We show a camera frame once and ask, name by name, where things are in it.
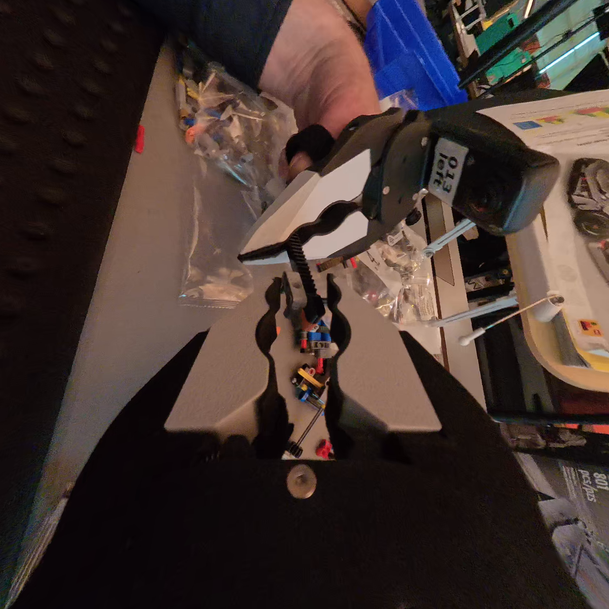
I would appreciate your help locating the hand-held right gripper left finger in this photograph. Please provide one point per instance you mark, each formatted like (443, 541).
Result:
(223, 380)

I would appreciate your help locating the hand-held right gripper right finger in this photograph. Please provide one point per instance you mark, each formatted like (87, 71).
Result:
(385, 380)

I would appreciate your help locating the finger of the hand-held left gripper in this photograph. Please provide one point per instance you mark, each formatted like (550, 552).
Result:
(338, 240)
(323, 185)

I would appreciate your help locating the black gear rack assembly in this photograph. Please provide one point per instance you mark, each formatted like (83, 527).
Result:
(304, 266)

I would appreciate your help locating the toy car set box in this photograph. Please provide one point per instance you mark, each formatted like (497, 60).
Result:
(571, 523)

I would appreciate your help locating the person's left hand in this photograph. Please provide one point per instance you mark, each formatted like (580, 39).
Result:
(318, 71)

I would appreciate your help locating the yellow grey axle subassembly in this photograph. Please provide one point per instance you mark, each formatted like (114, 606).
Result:
(309, 376)

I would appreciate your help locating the grey blue red subassembly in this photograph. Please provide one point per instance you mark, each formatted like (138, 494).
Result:
(318, 338)

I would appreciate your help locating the red connector piece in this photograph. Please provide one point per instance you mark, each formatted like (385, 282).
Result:
(325, 449)

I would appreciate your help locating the blue plastic bin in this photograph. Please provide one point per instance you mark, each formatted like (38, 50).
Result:
(409, 57)

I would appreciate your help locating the white slotted stand leg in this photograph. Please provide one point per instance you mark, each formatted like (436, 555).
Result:
(452, 235)
(476, 311)

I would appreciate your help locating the black tripod pole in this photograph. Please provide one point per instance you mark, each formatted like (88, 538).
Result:
(480, 71)

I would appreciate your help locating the clear bag of mixed parts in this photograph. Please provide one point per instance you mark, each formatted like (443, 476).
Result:
(223, 119)

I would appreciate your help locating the red flat object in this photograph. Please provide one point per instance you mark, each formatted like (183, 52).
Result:
(547, 426)

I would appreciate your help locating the instruction booklet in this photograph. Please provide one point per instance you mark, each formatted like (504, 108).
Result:
(537, 266)

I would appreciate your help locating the small red piece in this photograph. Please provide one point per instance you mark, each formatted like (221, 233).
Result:
(139, 138)

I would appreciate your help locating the black perforated board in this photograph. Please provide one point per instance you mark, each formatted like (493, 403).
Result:
(57, 190)

